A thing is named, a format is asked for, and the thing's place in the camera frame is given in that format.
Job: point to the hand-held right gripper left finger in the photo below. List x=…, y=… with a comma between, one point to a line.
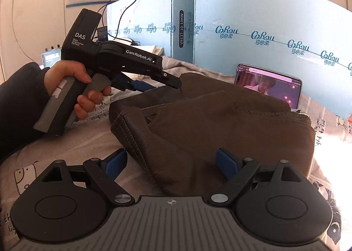
x=117, y=163

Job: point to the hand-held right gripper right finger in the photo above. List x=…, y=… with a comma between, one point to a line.
x=227, y=161

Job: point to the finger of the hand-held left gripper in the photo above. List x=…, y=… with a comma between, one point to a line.
x=172, y=79
x=144, y=86

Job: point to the brown leather garment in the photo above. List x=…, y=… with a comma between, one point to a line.
x=209, y=135

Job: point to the person's left forearm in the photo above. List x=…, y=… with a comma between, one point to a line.
x=19, y=102

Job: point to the person's left hand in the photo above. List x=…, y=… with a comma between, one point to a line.
x=66, y=73

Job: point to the cream folded cloth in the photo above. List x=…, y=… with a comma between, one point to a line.
x=154, y=49

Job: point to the striped printed bed sheet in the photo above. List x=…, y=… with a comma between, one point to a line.
x=82, y=135

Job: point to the small light blue cardboard box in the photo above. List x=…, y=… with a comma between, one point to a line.
x=143, y=14

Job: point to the small screen device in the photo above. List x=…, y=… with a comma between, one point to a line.
x=51, y=57

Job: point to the smartphone with lit screen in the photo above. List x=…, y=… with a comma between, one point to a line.
x=268, y=86

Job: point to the large light blue cardboard box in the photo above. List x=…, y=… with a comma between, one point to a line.
x=261, y=6

